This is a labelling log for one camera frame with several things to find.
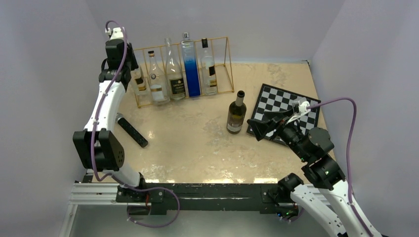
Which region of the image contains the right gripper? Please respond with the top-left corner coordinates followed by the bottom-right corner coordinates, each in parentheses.
top-left (246, 107), bottom-right (310, 160)

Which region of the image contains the clear bottle black gold label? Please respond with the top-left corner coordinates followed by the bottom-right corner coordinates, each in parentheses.
top-left (131, 66), bottom-right (152, 107)

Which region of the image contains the dark green wine bottle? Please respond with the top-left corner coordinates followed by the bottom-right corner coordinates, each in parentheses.
top-left (226, 90), bottom-right (247, 134)

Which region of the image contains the clear bottle gold white label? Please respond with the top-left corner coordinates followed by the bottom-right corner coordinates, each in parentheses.
top-left (148, 50), bottom-right (170, 105)

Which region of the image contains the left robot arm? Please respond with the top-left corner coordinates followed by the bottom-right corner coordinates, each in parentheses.
top-left (73, 39), bottom-right (147, 202)

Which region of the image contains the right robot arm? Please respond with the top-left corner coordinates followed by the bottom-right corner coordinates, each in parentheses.
top-left (247, 110), bottom-right (382, 237)

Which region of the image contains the clear bottle dark label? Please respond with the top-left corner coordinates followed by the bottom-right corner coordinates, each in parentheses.
top-left (165, 38), bottom-right (186, 100)

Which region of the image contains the tall blue gradient bottle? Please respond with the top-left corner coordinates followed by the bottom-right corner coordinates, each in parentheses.
top-left (180, 32), bottom-right (201, 97)

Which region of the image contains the clear bottle black cap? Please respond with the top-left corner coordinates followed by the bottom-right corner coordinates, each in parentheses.
top-left (201, 38), bottom-right (218, 95)

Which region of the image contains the black white chessboard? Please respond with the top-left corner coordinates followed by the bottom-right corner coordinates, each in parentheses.
top-left (251, 84), bottom-right (321, 135)

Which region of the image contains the black microphone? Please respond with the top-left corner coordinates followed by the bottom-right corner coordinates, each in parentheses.
top-left (116, 113), bottom-right (149, 148)

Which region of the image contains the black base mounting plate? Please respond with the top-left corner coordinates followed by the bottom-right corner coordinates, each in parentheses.
top-left (116, 183), bottom-right (302, 219)

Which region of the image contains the gold wire wine rack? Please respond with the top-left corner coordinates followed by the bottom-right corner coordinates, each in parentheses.
top-left (131, 37), bottom-right (235, 108)

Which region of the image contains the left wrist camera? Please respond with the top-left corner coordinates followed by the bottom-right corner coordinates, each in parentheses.
top-left (105, 27), bottom-right (126, 40)

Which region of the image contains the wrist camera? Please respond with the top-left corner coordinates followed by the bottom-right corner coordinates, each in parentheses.
top-left (286, 98), bottom-right (311, 124)
top-left (105, 27), bottom-right (126, 40)

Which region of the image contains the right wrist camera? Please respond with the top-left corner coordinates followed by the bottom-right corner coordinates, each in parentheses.
top-left (286, 98), bottom-right (311, 124)

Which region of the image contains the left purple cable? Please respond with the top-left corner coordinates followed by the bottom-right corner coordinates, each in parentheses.
top-left (90, 20), bottom-right (145, 191)

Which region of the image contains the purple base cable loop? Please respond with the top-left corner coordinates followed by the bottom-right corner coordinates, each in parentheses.
top-left (126, 188), bottom-right (181, 229)

